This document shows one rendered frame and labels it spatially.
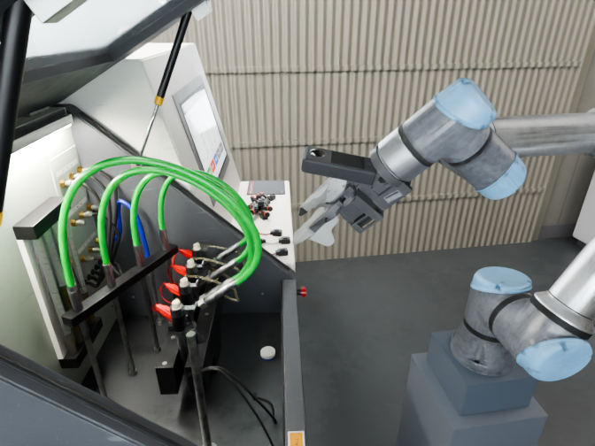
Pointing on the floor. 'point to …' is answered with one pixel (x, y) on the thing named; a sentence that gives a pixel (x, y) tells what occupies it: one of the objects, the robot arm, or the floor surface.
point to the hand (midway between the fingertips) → (297, 222)
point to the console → (108, 102)
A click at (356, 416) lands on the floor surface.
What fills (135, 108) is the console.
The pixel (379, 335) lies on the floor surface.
